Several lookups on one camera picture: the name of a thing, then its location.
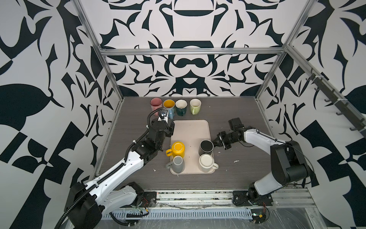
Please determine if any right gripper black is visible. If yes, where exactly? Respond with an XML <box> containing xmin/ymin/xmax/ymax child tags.
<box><xmin>212</xmin><ymin>131</ymin><xmax>240</xmax><ymax>150</ymax></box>

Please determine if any black mug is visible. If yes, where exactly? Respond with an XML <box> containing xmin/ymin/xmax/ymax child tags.
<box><xmin>199</xmin><ymin>139</ymin><xmax>214</xmax><ymax>156</ymax></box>

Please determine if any yellow mug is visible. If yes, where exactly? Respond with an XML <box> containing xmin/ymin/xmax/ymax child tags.
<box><xmin>166</xmin><ymin>142</ymin><xmax>185</xmax><ymax>158</ymax></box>

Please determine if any pink floral mug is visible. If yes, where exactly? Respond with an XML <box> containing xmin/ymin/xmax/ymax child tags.
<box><xmin>150</xmin><ymin>97</ymin><xmax>163</xmax><ymax>111</ymax></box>

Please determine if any light blue mug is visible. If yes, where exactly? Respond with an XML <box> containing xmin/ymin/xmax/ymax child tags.
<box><xmin>163</xmin><ymin>99</ymin><xmax>175</xmax><ymax>120</ymax></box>

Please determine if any dark green mug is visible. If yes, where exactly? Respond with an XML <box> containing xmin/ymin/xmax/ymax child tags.
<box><xmin>175</xmin><ymin>99</ymin><xmax>188</xmax><ymax>116</ymax></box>

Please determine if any light green mug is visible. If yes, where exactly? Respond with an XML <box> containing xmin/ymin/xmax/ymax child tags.
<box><xmin>190</xmin><ymin>98</ymin><xmax>202</xmax><ymax>115</ymax></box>

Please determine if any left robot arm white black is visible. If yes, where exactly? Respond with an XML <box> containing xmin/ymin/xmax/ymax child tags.
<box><xmin>55</xmin><ymin>108</ymin><xmax>174</xmax><ymax>229</ymax></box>

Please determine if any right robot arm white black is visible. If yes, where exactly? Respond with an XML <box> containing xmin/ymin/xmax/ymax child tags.
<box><xmin>213</xmin><ymin>127</ymin><xmax>312</xmax><ymax>205</ymax></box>

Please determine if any white mug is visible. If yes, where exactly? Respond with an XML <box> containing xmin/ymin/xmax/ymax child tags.
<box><xmin>199</xmin><ymin>154</ymin><xmax>219</xmax><ymax>173</ymax></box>

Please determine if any grey mug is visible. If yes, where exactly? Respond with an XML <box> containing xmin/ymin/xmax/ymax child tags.
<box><xmin>165</xmin><ymin>156</ymin><xmax>185</xmax><ymax>174</ymax></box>

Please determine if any beige serving tray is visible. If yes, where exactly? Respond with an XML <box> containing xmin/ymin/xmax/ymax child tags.
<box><xmin>171</xmin><ymin>120</ymin><xmax>216</xmax><ymax>175</ymax></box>

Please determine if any green light controller board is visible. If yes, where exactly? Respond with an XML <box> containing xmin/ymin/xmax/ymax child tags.
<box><xmin>251</xmin><ymin>208</ymin><xmax>270</xmax><ymax>224</ymax></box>

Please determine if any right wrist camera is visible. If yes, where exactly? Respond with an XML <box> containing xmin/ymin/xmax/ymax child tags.
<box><xmin>228</xmin><ymin>117</ymin><xmax>245</xmax><ymax>131</ymax></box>

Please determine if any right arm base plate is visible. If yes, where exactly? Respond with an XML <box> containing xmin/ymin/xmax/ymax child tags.
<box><xmin>233</xmin><ymin>189</ymin><xmax>273</xmax><ymax>207</ymax></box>

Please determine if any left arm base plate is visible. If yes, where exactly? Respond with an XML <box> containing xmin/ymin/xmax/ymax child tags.
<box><xmin>140</xmin><ymin>191</ymin><xmax>157</xmax><ymax>208</ymax></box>

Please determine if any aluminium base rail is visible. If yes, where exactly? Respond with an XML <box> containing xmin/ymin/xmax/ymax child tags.
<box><xmin>146</xmin><ymin>187</ymin><xmax>316</xmax><ymax>210</ymax></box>

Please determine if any white cable duct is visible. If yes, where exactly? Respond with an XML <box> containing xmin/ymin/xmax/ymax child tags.
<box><xmin>112</xmin><ymin>209</ymin><xmax>253</xmax><ymax>220</ymax></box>

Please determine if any wall hook rail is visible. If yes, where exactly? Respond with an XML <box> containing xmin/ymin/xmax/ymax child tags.
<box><xmin>307</xmin><ymin>69</ymin><xmax>366</xmax><ymax>136</ymax></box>

